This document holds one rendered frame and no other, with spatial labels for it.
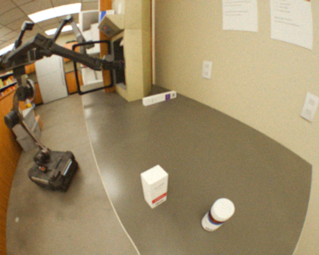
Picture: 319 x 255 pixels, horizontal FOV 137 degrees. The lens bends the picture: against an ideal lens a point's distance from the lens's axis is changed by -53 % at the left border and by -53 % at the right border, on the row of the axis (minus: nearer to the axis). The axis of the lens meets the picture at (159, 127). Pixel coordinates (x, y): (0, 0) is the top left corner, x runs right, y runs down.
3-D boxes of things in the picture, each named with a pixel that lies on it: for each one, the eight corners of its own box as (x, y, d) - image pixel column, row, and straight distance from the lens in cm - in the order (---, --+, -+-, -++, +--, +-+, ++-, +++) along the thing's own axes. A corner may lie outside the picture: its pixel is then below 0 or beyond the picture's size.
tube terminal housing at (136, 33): (141, 86, 126) (140, 6, 131) (160, 95, 99) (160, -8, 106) (115, 91, 118) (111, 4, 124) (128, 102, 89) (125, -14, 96)
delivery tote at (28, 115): (38, 119, 327) (33, 105, 320) (31, 133, 275) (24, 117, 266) (24, 125, 345) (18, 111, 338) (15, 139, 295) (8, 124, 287)
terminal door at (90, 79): (114, 86, 115) (110, 39, 114) (78, 96, 109) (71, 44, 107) (113, 86, 116) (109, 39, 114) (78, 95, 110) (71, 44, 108)
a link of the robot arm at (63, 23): (67, 18, 164) (63, 14, 158) (76, 19, 154) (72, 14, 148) (46, 57, 154) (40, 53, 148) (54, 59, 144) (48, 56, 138)
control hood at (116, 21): (111, 37, 116) (111, 25, 118) (124, 28, 85) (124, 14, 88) (97, 38, 113) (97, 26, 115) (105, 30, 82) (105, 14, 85)
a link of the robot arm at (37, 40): (42, 27, 89) (34, 40, 82) (54, 41, 94) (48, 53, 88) (5, 52, 123) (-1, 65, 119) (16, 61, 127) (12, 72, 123)
